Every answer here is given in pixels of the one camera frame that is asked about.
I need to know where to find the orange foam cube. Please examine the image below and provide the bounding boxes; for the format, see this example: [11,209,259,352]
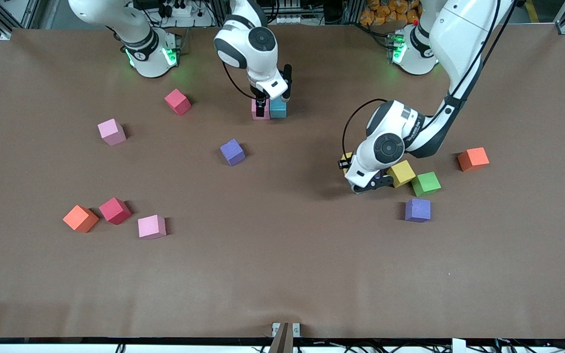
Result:
[457,147,490,173]
[63,204,99,233]

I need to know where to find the brown table mat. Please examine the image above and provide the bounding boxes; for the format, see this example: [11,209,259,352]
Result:
[0,24,565,340]

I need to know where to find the white equipment box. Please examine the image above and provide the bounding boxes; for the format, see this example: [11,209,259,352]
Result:
[268,0,312,25]

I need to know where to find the green foam cube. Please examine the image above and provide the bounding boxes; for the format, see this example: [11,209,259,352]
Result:
[411,172,442,198]

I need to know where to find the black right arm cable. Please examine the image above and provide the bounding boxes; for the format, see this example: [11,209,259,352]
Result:
[221,29,259,101]

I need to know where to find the pink foam cube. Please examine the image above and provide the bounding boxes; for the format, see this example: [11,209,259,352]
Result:
[251,97,271,121]
[138,214,167,240]
[98,118,127,147]

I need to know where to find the silver camera pole bracket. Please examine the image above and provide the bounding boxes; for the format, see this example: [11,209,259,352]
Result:
[271,322,301,339]

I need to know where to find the crimson foam cube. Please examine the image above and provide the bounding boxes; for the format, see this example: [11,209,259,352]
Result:
[99,197,132,226]
[164,88,192,116]

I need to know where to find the white power strip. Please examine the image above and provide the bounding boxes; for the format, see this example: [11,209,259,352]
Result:
[162,2,209,27]

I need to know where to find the aluminium frame rail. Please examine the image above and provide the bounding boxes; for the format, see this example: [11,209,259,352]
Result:
[268,322,294,353]

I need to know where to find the orange snack bag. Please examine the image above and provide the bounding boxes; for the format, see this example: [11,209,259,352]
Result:
[360,0,420,26]

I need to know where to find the purple foam cube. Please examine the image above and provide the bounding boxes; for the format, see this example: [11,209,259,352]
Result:
[405,198,432,224]
[220,139,246,167]

